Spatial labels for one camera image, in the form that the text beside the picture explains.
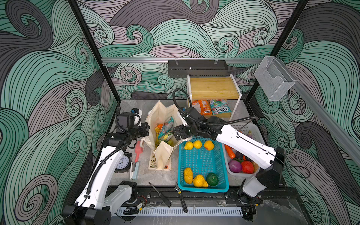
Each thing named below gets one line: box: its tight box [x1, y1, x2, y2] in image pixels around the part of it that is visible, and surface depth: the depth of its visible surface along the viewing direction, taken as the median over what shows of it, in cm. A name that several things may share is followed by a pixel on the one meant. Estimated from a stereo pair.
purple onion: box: [228, 159, 243, 173], surface depth 79 cm
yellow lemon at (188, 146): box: [184, 141, 194, 150], surface depth 91 cm
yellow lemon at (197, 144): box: [193, 140, 203, 150], surface depth 91 cm
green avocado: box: [206, 172, 219, 187], surface depth 76 cm
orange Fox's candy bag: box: [191, 99, 213, 116], surface depth 94 cm
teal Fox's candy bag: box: [209, 98, 232, 115], surface depth 93 cm
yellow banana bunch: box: [154, 126, 160, 144], surface depth 95 cm
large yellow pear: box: [193, 174, 209, 188], surface depth 76 cm
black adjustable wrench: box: [174, 186, 188, 214], surface depth 73 cm
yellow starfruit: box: [183, 167, 194, 185], surface depth 78 cm
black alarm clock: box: [114, 151, 133, 174], surface depth 83 cm
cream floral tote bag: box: [140, 99, 193, 172], surface depth 82 cm
